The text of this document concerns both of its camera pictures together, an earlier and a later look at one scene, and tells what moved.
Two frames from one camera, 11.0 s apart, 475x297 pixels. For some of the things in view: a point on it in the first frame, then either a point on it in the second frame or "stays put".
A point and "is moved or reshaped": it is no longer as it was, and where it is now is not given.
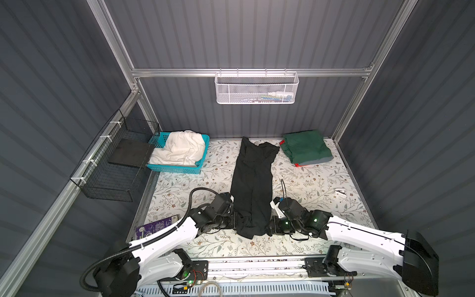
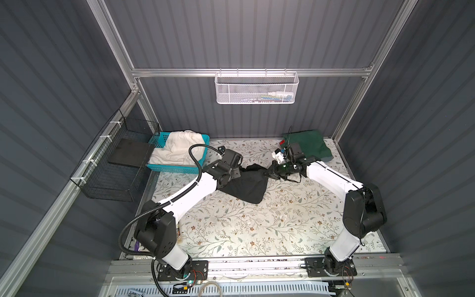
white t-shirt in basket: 182,148 stays put
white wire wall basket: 256,88 stays put
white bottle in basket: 280,94 stays put
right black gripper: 274,228 to 273,170
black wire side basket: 115,167 stays put
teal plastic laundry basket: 159,140 stays put
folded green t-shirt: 305,146 stays put
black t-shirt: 251,192 is moved or reshaped
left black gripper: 232,223 to 235,172
